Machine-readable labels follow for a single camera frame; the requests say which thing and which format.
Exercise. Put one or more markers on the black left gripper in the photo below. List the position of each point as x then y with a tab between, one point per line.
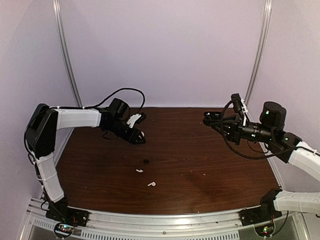
135	133

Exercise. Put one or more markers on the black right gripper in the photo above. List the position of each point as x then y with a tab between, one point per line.
236	134

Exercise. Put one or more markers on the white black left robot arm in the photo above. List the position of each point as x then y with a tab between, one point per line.
41	131

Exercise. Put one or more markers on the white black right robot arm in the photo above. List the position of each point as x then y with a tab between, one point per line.
283	145

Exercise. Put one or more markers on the white earbud lower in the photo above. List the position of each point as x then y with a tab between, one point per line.
152	184

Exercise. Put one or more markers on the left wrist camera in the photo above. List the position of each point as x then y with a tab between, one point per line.
136	119

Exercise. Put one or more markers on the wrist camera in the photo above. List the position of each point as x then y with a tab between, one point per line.
238	103
136	119

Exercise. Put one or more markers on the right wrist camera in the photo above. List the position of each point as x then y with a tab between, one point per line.
238	103

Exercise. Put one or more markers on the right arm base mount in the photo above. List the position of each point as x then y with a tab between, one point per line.
261	218

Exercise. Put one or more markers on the front aluminium rail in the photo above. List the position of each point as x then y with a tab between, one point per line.
221	225

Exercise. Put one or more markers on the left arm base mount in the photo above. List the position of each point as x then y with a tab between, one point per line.
66	224

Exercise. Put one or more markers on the right aluminium frame post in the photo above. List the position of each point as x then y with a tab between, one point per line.
264	31

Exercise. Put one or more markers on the aluminium frame post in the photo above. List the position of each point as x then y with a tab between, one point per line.
264	31
65	53

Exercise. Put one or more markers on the left aluminium frame post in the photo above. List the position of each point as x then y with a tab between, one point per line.
65	53

